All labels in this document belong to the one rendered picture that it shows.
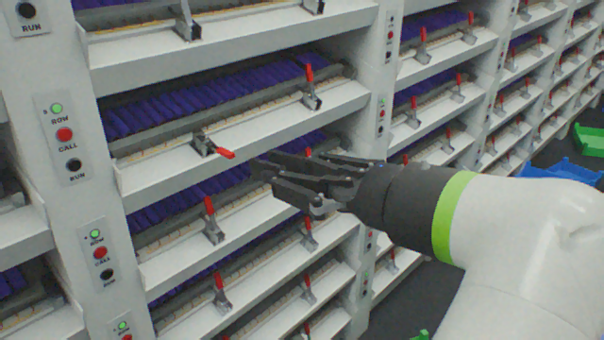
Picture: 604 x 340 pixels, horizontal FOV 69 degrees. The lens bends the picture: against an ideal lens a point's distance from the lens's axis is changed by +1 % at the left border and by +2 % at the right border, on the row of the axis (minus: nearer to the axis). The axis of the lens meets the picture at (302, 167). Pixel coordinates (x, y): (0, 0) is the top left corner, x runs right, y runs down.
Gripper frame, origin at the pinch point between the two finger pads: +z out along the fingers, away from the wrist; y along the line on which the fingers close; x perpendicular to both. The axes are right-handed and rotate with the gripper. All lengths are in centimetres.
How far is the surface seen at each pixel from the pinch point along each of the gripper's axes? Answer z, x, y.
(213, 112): 21.8, 4.0, 5.5
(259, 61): 30.1, 8.9, 24.4
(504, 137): 31, -55, 160
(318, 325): 34, -73, 34
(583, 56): 25, -37, 254
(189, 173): 17.0, -2.7, -4.4
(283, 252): 27.6, -36.0, 19.9
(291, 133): 17.6, -3.8, 19.2
